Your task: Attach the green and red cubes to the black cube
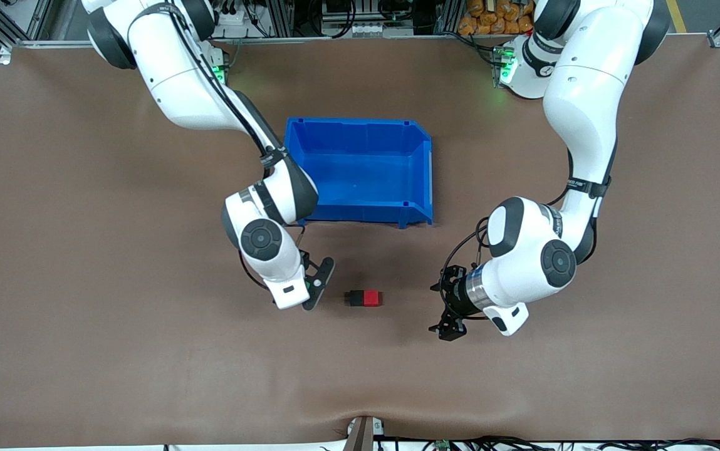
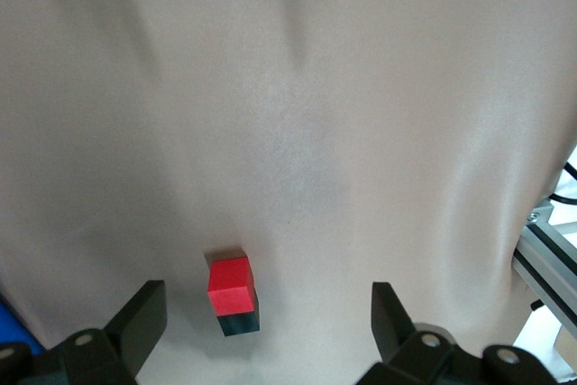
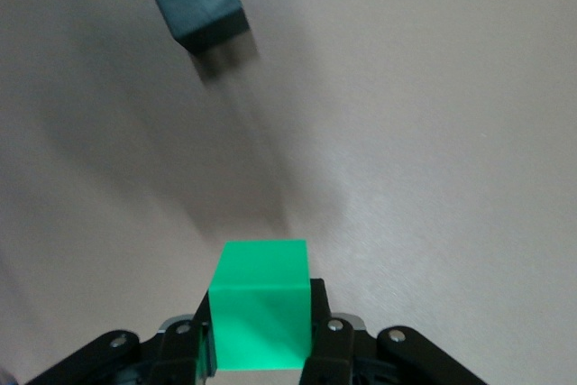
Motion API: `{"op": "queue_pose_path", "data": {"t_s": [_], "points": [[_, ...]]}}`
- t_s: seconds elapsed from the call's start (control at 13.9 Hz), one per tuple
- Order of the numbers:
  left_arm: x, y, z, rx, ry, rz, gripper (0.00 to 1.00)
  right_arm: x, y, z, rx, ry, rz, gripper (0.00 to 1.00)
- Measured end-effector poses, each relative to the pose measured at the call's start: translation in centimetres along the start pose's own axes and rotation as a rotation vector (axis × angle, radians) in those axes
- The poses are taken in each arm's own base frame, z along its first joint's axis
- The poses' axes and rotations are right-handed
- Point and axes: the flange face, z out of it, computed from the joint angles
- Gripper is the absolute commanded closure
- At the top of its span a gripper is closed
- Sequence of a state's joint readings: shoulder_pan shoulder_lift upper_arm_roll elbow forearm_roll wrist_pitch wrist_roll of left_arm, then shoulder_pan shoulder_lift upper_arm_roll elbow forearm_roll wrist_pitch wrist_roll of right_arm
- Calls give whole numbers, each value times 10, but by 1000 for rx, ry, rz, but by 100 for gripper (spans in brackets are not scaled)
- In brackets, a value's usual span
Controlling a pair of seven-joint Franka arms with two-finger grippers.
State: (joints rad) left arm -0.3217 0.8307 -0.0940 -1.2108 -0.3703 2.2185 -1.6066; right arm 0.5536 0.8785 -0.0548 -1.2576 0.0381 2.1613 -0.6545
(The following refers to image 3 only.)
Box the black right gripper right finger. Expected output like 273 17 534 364
299 277 490 385

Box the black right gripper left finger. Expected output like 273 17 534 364
24 289 213 385

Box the green cube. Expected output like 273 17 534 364
208 239 313 371

